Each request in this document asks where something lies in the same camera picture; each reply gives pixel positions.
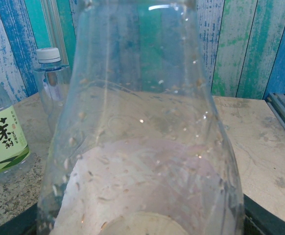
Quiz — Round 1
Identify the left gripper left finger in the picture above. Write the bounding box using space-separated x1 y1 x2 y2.
0 205 39 235

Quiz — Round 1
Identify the clear bottle green label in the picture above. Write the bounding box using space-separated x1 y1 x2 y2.
0 70 32 183

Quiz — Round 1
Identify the right aluminium side rail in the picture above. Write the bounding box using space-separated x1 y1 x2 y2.
266 92 285 150

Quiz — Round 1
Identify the small clear blue-tinted bottle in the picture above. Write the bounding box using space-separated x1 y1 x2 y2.
33 47 72 138

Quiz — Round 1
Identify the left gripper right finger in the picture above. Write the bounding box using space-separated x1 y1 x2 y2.
242 194 285 235

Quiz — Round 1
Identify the clear bottle red label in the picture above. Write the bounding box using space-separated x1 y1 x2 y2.
36 0 246 235

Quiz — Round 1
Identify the right aluminium corner post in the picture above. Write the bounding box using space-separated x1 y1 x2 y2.
40 0 70 68

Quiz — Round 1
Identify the white cap red print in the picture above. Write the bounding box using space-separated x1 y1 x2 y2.
36 47 61 63

